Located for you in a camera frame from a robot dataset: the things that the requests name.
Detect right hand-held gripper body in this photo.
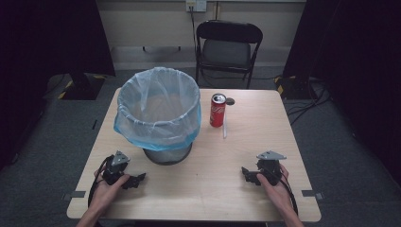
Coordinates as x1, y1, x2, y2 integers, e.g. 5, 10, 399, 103
255, 150, 288, 186

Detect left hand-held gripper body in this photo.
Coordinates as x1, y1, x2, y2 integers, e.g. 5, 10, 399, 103
102, 150, 131, 186

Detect black mesh trash bin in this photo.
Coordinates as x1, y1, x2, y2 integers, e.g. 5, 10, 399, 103
143, 142, 193, 166

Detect blue plastic trash bag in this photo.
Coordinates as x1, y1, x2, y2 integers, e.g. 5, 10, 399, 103
113, 66, 202, 152

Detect red soda can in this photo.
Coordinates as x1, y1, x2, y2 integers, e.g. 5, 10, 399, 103
209, 93, 228, 129

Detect person's left hand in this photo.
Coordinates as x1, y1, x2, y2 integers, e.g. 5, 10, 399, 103
93, 169, 131, 216

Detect person's right hand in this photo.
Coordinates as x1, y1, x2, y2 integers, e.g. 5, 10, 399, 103
256, 163, 293, 213

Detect grey tape strip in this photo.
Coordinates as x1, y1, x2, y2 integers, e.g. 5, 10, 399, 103
301, 189, 325, 201
61, 190, 87, 202

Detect black stand base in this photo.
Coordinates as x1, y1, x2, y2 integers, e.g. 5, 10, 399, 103
58, 72, 107, 101
273, 75, 317, 100

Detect black curtain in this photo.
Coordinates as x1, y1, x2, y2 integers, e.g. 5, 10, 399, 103
283, 0, 401, 187

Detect black folding chair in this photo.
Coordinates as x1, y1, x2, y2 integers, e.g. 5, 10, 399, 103
195, 20, 264, 90

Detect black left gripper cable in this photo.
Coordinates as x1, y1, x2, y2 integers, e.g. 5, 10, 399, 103
87, 155, 115, 208

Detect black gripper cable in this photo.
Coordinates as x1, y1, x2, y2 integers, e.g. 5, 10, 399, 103
278, 171, 300, 216
87, 155, 115, 208

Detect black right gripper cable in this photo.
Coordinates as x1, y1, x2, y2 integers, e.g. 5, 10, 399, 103
278, 171, 300, 216

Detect black floor cables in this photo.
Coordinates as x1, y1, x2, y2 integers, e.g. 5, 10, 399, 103
285, 78, 333, 127

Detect black power cable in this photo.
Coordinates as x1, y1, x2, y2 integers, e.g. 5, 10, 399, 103
188, 7, 199, 53

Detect white wall socket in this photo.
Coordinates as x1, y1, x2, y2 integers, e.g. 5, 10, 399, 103
185, 0, 208, 13

